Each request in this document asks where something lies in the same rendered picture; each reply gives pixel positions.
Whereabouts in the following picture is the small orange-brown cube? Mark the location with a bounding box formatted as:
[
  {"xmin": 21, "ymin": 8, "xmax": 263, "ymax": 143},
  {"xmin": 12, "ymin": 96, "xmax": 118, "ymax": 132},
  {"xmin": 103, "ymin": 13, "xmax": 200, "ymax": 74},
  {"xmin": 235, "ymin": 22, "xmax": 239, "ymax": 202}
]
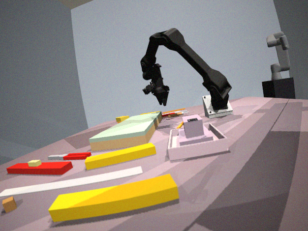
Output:
[{"xmin": 2, "ymin": 196, "xmax": 17, "ymax": 213}]

